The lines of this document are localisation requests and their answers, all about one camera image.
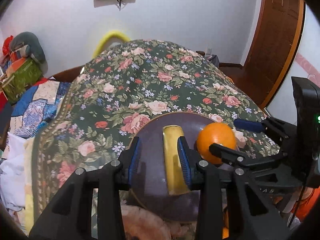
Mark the blue patchwork quilt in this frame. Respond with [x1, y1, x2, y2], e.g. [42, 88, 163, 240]
[9, 80, 71, 139]

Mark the grey plush toy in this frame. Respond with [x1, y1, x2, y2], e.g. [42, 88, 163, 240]
[9, 31, 48, 74]

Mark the yellow banana piece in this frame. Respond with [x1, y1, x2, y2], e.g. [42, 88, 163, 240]
[163, 125, 190, 196]

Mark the dark purple round plate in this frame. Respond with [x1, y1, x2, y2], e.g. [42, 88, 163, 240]
[128, 112, 226, 222]

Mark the yellow foam headboard arch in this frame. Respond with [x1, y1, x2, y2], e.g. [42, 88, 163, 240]
[92, 30, 130, 58]

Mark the large orange with sticker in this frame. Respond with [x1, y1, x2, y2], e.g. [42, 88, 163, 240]
[196, 122, 237, 165]

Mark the floral green blanket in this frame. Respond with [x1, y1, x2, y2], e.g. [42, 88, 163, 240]
[25, 40, 266, 228]

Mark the green gift box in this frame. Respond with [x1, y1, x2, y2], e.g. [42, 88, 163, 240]
[1, 57, 43, 105]

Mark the brown wooden door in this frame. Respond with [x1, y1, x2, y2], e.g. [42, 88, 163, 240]
[238, 0, 305, 108]

